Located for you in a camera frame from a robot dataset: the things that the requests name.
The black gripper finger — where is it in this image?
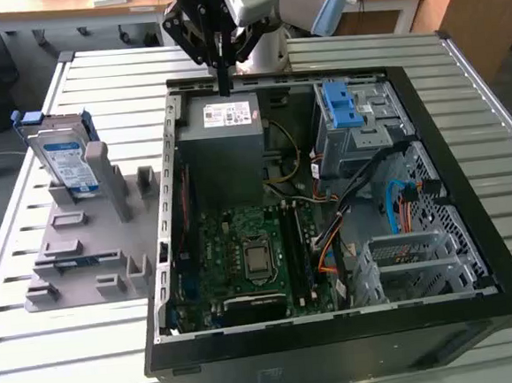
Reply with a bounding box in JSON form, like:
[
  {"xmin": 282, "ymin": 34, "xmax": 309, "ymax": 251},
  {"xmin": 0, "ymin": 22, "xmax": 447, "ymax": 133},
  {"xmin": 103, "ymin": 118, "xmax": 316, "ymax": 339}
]
[
  {"xmin": 220, "ymin": 16, "xmax": 279, "ymax": 97},
  {"xmin": 160, "ymin": 0, "xmax": 227, "ymax": 101}
]

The hard disk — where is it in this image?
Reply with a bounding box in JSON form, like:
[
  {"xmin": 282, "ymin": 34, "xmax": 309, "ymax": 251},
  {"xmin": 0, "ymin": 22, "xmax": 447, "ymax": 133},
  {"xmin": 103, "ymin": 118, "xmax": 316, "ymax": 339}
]
[{"xmin": 10, "ymin": 103, "xmax": 105, "ymax": 205}]

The blue data wire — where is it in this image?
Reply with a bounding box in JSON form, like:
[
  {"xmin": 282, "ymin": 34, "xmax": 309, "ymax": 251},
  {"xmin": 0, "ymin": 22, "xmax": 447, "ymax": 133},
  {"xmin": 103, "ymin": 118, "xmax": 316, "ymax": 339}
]
[{"xmin": 315, "ymin": 177, "xmax": 423, "ymax": 276}]

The silver disk bay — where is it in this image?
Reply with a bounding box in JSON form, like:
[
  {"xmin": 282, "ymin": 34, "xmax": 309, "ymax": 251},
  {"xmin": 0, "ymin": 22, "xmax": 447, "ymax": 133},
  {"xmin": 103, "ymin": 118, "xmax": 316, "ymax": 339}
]
[{"xmin": 350, "ymin": 224, "xmax": 501, "ymax": 309}]

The blue plastic drive latch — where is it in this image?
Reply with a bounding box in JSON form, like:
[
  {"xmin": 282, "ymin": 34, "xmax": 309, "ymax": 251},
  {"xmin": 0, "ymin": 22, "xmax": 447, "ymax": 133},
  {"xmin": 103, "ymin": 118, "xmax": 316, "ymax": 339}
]
[{"xmin": 321, "ymin": 78, "xmax": 365, "ymax": 130}]

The wooden top desk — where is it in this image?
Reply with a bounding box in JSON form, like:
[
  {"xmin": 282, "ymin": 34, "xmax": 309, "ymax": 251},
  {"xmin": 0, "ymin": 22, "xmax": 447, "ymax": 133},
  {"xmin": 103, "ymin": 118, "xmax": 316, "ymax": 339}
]
[{"xmin": 0, "ymin": 0, "xmax": 431, "ymax": 66}]

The grey power supply unit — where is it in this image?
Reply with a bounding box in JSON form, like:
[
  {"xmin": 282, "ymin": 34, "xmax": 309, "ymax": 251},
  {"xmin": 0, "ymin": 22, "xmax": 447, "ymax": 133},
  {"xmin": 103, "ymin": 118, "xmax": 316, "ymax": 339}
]
[{"xmin": 172, "ymin": 88, "xmax": 271, "ymax": 214}]

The silver drive cage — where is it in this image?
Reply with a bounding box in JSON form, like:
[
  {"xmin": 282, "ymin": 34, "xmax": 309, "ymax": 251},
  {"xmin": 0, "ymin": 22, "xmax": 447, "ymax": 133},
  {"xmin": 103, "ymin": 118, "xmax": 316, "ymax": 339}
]
[{"xmin": 309, "ymin": 72, "xmax": 419, "ymax": 181}]

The green motherboard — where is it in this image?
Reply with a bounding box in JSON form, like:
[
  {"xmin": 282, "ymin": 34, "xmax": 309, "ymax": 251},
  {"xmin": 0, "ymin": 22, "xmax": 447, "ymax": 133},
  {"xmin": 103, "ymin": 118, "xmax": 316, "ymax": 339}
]
[{"xmin": 168, "ymin": 196, "xmax": 338, "ymax": 334}]

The black RAM slot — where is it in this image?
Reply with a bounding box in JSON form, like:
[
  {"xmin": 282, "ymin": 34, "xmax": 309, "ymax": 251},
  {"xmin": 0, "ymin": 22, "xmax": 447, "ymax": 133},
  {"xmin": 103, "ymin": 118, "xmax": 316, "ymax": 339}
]
[
  {"xmin": 282, "ymin": 199, "xmax": 306, "ymax": 308},
  {"xmin": 278, "ymin": 199, "xmax": 301, "ymax": 308}
]

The green RAM stick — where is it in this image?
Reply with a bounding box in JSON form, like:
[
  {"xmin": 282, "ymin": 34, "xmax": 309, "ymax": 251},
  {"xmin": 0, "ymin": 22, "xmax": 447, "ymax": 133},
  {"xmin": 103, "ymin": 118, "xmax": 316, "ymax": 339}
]
[
  {"xmin": 293, "ymin": 202, "xmax": 321, "ymax": 304},
  {"xmin": 52, "ymin": 255, "xmax": 101, "ymax": 269}
]

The silver CPU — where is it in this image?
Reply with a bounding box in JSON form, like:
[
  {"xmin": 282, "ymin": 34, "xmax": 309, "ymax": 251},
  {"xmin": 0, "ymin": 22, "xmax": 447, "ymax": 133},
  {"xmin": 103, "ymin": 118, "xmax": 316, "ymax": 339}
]
[{"xmin": 245, "ymin": 245, "xmax": 271, "ymax": 276}]

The grey parts rack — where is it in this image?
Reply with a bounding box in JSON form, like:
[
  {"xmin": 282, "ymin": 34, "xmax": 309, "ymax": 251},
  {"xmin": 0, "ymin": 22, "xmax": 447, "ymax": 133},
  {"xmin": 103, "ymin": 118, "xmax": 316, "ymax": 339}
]
[{"xmin": 11, "ymin": 135, "xmax": 173, "ymax": 313}]

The metal CPU socket cover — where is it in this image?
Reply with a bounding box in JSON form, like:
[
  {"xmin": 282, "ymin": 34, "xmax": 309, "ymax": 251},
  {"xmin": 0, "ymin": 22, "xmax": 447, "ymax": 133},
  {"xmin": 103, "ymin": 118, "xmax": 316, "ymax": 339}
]
[{"xmin": 239, "ymin": 233, "xmax": 277, "ymax": 287}]

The brown wooden cabinet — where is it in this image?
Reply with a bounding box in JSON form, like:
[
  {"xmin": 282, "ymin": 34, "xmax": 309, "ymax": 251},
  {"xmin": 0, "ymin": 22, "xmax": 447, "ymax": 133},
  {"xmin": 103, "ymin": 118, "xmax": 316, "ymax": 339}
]
[{"xmin": 409, "ymin": 0, "xmax": 512, "ymax": 89}]

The black graphics card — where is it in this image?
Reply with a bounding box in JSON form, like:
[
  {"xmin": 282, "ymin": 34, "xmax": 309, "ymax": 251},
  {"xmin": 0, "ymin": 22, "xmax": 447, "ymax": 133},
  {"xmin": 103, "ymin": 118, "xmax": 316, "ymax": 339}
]
[{"xmin": 221, "ymin": 289, "xmax": 290, "ymax": 329}]

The black PC case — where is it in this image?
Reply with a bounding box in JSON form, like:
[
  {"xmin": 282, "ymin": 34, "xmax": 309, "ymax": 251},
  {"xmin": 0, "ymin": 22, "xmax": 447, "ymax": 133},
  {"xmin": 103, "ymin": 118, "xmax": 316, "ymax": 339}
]
[{"xmin": 120, "ymin": 50, "xmax": 512, "ymax": 383}]

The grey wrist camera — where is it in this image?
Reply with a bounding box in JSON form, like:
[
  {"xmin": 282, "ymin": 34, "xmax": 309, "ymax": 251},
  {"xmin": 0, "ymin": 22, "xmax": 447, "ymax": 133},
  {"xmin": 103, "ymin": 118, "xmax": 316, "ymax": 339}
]
[{"xmin": 222, "ymin": 0, "xmax": 282, "ymax": 29}]

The yellow power cable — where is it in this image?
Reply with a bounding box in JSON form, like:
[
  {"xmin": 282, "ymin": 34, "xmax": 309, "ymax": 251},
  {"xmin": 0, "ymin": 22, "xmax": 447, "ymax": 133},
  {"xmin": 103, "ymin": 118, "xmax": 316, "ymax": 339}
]
[{"xmin": 257, "ymin": 116, "xmax": 305, "ymax": 188}]

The black cable bundle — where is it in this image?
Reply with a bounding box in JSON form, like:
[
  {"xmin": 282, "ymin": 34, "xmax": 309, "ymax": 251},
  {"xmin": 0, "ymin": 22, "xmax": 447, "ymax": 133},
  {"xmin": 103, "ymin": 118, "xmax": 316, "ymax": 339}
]
[{"xmin": 303, "ymin": 139, "xmax": 428, "ymax": 312}]

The orange red power wire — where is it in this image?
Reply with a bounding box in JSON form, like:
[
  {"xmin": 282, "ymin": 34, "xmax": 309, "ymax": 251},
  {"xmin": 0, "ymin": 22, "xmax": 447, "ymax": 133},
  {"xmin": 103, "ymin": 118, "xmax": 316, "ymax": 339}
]
[{"xmin": 310, "ymin": 176, "xmax": 449, "ymax": 276}]

